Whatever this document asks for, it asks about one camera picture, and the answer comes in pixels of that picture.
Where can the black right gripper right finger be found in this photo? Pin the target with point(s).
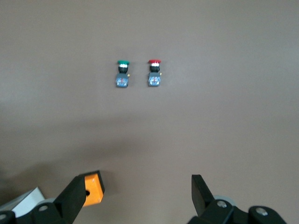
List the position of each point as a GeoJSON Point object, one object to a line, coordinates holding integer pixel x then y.
{"type": "Point", "coordinates": [203, 200]}

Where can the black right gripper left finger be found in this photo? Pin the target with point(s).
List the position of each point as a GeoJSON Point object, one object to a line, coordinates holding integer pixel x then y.
{"type": "Point", "coordinates": [67, 200]}

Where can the red mushroom push button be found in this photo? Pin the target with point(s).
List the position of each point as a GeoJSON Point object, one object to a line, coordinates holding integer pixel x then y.
{"type": "Point", "coordinates": [154, 79]}

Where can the white drawer cabinet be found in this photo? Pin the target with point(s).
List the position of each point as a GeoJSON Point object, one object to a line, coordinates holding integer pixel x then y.
{"type": "Point", "coordinates": [25, 203]}

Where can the green mushroom push button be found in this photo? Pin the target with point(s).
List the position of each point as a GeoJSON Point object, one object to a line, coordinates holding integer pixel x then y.
{"type": "Point", "coordinates": [122, 80]}

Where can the orange button enclosure box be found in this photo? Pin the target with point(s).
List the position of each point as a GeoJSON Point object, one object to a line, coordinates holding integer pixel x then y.
{"type": "Point", "coordinates": [94, 186]}

